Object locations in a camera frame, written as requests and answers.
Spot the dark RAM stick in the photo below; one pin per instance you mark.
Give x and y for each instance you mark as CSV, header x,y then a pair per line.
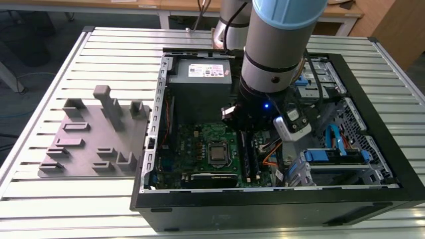
x,y
255,156
245,154

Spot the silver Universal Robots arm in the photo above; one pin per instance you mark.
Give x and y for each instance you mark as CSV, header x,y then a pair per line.
x,y
276,49

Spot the gray power supply unit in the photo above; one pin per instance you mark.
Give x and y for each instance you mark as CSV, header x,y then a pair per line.
x,y
199,99

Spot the silver CPU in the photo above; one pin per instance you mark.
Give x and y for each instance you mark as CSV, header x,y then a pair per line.
x,y
219,152

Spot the blue drive bay latch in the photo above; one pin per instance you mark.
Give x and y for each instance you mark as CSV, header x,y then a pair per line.
x,y
301,81

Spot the CPU socket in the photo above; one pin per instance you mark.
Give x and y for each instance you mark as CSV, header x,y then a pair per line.
x,y
220,163

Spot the green motherboard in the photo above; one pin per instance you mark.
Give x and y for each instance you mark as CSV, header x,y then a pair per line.
x,y
196,149

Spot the hard disk in blue carrier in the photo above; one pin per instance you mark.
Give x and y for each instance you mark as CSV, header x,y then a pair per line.
x,y
317,156

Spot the empty blue disk carrier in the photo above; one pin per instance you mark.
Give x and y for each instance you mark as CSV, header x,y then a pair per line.
x,y
292,174

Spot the metal drive cage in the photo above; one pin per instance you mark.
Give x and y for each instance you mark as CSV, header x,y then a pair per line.
x,y
325,72

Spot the black graphics card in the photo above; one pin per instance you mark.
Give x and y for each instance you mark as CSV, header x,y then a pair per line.
x,y
216,180

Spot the metal disk bay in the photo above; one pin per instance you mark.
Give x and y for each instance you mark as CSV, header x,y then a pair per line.
x,y
339,168

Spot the black PC case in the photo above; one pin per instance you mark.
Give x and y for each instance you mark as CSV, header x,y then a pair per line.
x,y
232,216

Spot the gray parts rack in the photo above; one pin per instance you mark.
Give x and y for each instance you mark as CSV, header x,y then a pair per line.
x,y
90,119

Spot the brown wooden cabinet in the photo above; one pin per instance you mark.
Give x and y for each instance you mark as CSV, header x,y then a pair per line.
x,y
399,30

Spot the white table leg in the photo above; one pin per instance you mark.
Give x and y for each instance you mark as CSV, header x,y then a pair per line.
x,y
14,79

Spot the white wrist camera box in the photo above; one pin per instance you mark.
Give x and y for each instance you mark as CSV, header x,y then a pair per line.
x,y
293,124

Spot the wooden desk white frame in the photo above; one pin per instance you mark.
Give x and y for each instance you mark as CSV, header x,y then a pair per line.
x,y
345,12

